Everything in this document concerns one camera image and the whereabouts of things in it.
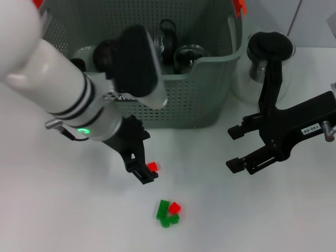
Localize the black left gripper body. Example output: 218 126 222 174
101 114 152 173

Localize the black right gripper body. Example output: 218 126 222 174
258 90 336 163

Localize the green long toy brick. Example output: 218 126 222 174
156 199 170 221

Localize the green stepped toy brick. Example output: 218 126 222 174
160 214 181 228

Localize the glass teacup black base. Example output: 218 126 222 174
173 44 205 75
154 19 179 65

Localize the grey perforated storage bin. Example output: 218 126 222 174
41 0 243 129

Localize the dark clay teacup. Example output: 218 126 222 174
70 58 87 72

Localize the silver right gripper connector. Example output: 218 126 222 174
322 120 336 143

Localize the dark clay teapot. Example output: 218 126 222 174
93 39 119 73

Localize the grey left gripper cable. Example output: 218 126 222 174
44 118 91 142

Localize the glass pitcher black handle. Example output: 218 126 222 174
231 30 297 106

